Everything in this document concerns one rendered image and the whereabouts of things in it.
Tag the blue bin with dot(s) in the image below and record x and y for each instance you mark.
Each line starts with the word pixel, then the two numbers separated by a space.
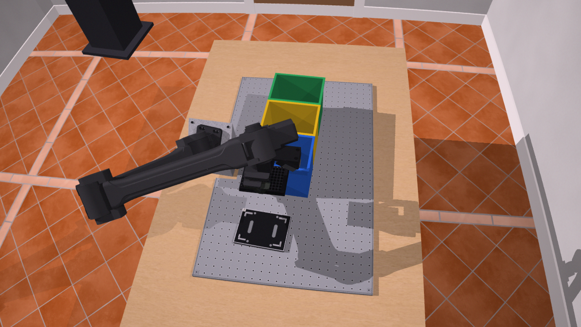
pixel 298 182

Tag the green open bin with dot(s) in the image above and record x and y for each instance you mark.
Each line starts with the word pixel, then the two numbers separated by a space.
pixel 299 89

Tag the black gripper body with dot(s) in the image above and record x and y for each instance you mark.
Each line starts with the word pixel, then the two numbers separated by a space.
pixel 250 173

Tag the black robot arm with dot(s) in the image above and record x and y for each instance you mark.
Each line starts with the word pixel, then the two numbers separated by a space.
pixel 196 155

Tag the yellow open bin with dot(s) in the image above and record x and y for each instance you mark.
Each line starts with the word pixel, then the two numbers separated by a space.
pixel 305 117

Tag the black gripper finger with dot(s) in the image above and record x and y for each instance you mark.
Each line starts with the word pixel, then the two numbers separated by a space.
pixel 264 187

